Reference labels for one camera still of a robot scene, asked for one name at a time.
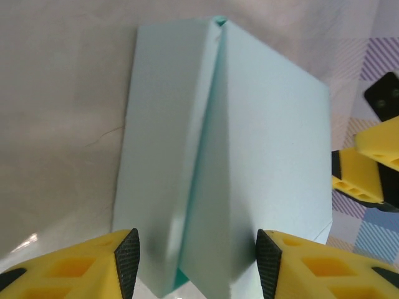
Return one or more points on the light blue paper box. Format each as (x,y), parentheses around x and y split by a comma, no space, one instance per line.
(265,140)

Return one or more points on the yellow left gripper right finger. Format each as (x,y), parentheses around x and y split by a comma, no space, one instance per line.
(327,271)

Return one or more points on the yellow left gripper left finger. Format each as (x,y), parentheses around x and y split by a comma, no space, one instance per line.
(78,268)

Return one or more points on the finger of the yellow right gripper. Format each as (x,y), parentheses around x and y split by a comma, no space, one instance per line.
(355,174)
(381,141)

